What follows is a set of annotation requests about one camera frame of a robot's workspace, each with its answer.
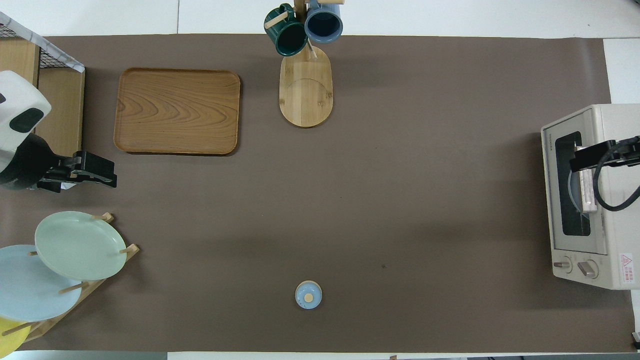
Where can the racked light blue plate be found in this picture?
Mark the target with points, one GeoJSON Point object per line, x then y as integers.
{"type": "Point", "coordinates": [30, 295]}

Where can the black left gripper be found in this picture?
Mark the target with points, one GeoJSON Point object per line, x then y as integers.
{"type": "Point", "coordinates": [25, 162]}

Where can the pale green plate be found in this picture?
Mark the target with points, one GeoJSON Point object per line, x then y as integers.
{"type": "Point", "coordinates": [80, 245]}

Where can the wooden plate rack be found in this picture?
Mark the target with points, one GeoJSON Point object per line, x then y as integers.
{"type": "Point", "coordinates": [131, 248]}

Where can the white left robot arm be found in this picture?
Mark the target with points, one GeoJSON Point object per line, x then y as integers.
{"type": "Point", "coordinates": [20, 100]}

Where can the black table clamp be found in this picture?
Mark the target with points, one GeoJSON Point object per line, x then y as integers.
{"type": "Point", "coordinates": [636, 340]}

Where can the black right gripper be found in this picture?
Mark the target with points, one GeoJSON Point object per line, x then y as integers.
{"type": "Point", "coordinates": [627, 150]}

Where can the cream toaster oven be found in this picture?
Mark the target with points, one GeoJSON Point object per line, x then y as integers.
{"type": "Point", "coordinates": [622, 240]}

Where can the wooden mug tree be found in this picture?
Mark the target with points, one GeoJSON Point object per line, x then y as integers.
{"type": "Point", "coordinates": [305, 95]}

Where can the dark green mug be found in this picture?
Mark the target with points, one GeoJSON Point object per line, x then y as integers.
{"type": "Point", "coordinates": [287, 37]}

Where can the brown table mat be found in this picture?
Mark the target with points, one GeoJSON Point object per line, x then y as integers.
{"type": "Point", "coordinates": [400, 175]}

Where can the rectangular wooden tray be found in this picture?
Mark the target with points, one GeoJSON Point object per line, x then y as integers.
{"type": "Point", "coordinates": [177, 111]}

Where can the blue mug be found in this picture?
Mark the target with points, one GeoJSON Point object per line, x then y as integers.
{"type": "Point", "coordinates": [323, 22]}

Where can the silver oven knob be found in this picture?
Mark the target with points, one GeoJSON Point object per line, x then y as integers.
{"type": "Point", "coordinates": [588, 269]}
{"type": "Point", "coordinates": [562, 264]}

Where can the yellow plate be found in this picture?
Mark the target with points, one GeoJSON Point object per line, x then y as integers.
{"type": "Point", "coordinates": [10, 340]}

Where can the wooden step shelf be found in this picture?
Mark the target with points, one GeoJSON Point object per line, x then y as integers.
{"type": "Point", "coordinates": [62, 110]}

